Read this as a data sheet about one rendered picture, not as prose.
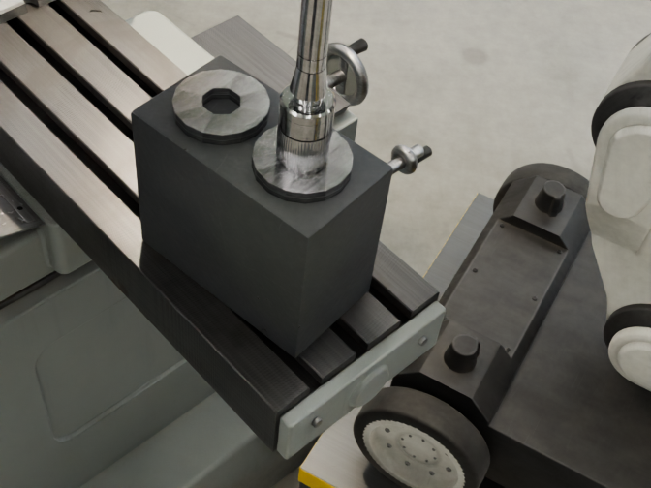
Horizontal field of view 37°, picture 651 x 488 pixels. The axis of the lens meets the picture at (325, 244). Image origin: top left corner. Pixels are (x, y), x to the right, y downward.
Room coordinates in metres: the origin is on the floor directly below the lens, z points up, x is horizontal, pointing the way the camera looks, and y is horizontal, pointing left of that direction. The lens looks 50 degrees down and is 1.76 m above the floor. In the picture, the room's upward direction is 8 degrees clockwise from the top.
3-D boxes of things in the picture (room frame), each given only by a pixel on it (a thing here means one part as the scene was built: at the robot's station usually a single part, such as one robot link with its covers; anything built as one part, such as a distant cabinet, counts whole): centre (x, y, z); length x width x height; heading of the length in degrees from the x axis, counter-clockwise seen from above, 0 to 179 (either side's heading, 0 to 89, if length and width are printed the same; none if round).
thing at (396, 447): (0.70, -0.17, 0.50); 0.20 x 0.05 x 0.20; 66
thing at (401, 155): (1.23, -0.09, 0.52); 0.22 x 0.06 x 0.06; 138
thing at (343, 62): (1.30, 0.03, 0.64); 0.16 x 0.12 x 0.12; 138
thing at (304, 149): (0.61, 0.03, 1.17); 0.05 x 0.05 x 0.06
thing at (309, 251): (0.64, 0.07, 1.04); 0.22 x 0.12 x 0.20; 55
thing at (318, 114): (0.61, 0.03, 1.20); 0.05 x 0.05 x 0.01
